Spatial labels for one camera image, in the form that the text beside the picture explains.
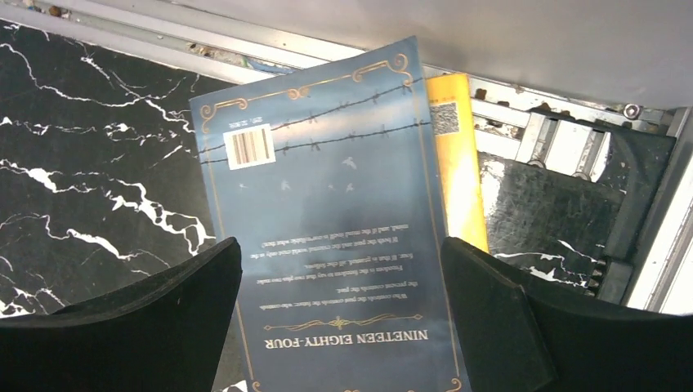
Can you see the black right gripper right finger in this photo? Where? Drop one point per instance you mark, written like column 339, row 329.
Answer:
column 519, row 332

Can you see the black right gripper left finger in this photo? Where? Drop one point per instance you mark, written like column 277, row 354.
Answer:
column 162, row 333

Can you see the yellow book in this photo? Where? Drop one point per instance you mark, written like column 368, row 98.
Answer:
column 451, row 118

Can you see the blue Nineteen Eighty-Four book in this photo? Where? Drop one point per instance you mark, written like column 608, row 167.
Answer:
column 328, row 179

